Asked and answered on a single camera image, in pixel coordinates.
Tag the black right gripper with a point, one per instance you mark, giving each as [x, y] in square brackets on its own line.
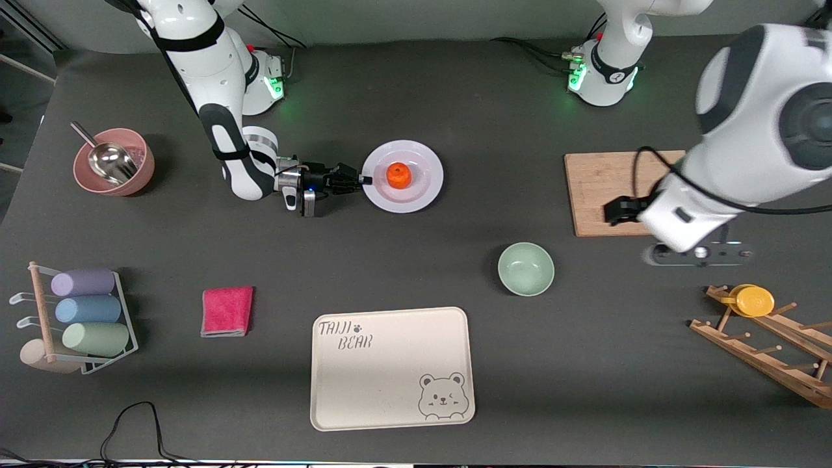
[317, 179]

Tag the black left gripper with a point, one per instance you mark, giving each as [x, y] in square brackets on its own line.
[622, 210]

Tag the orange fruit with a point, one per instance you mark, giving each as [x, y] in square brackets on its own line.
[399, 176]

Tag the white round plate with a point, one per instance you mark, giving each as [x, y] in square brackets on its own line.
[422, 195]

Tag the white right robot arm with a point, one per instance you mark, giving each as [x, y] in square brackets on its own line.
[195, 58]

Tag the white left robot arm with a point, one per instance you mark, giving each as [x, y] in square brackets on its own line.
[747, 130]

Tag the wooden cutting board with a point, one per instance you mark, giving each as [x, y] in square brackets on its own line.
[598, 182]

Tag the light green bowl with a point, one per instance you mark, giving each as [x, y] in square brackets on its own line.
[526, 269]

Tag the yellow cup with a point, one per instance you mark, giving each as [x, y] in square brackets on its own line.
[754, 301]

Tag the pink folded cloth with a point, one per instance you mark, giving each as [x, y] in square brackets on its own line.
[227, 312]

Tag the pink bowl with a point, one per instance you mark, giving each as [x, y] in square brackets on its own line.
[144, 168]

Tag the cream bear print tray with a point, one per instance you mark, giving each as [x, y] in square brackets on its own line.
[383, 383]

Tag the wooden peg drying rack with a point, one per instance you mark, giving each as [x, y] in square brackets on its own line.
[767, 361]

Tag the metal scoop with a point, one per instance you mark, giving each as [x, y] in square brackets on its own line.
[110, 159]

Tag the purple cup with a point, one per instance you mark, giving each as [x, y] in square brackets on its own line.
[83, 283]

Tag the blue cup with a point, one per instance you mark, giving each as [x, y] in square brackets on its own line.
[88, 309]

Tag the green cup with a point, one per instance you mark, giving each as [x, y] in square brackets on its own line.
[96, 339]

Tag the pale thin background bar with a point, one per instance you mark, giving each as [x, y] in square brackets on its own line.
[26, 68]

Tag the beige cup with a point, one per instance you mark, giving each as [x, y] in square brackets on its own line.
[32, 357]

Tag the dark background rail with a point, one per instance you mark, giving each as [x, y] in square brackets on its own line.
[32, 32]

